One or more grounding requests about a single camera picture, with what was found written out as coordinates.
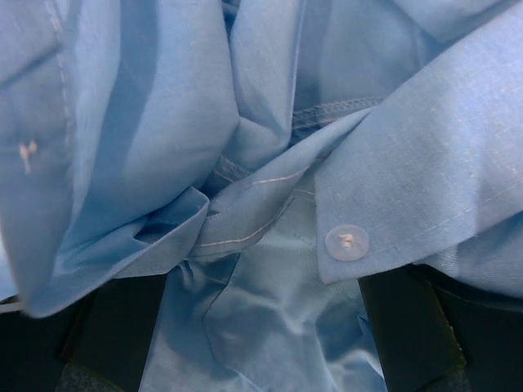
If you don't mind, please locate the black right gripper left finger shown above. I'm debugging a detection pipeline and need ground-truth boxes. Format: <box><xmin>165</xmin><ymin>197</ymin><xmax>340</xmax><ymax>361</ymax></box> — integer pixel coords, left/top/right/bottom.
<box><xmin>1</xmin><ymin>275</ymin><xmax>166</xmax><ymax>391</ymax></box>

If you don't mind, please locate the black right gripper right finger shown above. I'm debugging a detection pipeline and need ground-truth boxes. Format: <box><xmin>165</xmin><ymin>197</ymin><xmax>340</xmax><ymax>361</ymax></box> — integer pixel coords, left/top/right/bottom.
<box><xmin>358</xmin><ymin>265</ymin><xmax>522</xmax><ymax>392</ymax></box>

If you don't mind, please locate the blue shirt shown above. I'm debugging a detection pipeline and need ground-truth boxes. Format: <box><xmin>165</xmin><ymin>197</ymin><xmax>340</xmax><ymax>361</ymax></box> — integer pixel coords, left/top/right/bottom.
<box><xmin>1</xmin><ymin>1</ymin><xmax>522</xmax><ymax>391</ymax></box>

